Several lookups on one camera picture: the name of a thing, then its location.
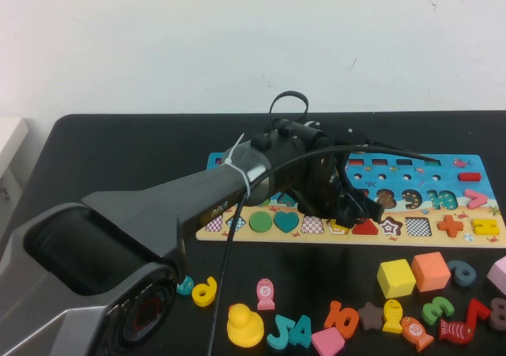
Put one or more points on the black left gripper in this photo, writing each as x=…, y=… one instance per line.
x=320, y=186

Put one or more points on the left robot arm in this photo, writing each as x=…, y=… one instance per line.
x=158, y=209

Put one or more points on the red triangle piece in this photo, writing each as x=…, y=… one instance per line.
x=365, y=229

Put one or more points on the wooden number shape puzzle board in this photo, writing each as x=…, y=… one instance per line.
x=419, y=184

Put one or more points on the teal heart piece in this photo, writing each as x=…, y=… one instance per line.
x=286, y=222

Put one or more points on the orange plus sign piece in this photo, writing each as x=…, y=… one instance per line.
x=450, y=226

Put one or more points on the green circle piece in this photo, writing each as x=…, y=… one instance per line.
x=261, y=222

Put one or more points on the brown star piece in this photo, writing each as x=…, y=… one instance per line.
x=370, y=316

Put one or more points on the orange number ten piece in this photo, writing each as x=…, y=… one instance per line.
x=333, y=315

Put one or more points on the grey-blue number nine piece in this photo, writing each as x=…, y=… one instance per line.
x=454, y=266

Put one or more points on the red minus sign piece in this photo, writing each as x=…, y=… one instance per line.
x=470, y=176

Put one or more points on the yellow equals sign piece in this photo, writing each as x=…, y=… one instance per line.
x=478, y=226

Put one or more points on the green number three piece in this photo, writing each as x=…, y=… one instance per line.
x=428, y=311

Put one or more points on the pink greater-than sign piece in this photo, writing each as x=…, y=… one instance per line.
x=483, y=199

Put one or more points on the teal number four piece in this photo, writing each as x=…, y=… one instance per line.
x=304, y=332

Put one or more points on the pink trapezoid piece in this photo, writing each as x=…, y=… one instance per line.
x=327, y=342

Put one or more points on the teal curved number piece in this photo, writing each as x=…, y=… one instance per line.
x=286, y=334

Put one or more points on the red number seven piece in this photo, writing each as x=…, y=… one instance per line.
x=474, y=307

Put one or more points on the yellow number six piece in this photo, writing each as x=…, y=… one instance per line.
x=211, y=286

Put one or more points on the brown number eight piece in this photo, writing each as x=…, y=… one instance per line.
x=491, y=320

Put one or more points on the yellow cube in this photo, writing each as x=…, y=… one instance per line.
x=395, y=279

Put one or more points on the orange cube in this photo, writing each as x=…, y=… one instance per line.
x=431, y=271

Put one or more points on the yellow wooden fish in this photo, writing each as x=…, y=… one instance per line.
x=392, y=313

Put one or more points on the pink wooden fish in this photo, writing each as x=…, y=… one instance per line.
x=265, y=291

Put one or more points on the white zip tie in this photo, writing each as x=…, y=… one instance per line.
x=241, y=170

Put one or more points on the orange wooden fish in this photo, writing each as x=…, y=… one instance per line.
x=415, y=329

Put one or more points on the red wooden fish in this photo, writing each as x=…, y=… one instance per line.
x=456, y=330

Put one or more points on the light pink cube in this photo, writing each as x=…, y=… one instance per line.
x=499, y=275

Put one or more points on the yellow toy duck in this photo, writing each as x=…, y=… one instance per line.
x=244, y=328

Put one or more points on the teal wooden fish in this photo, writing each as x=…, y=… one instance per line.
x=186, y=285

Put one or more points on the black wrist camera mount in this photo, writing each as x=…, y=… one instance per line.
x=350, y=136

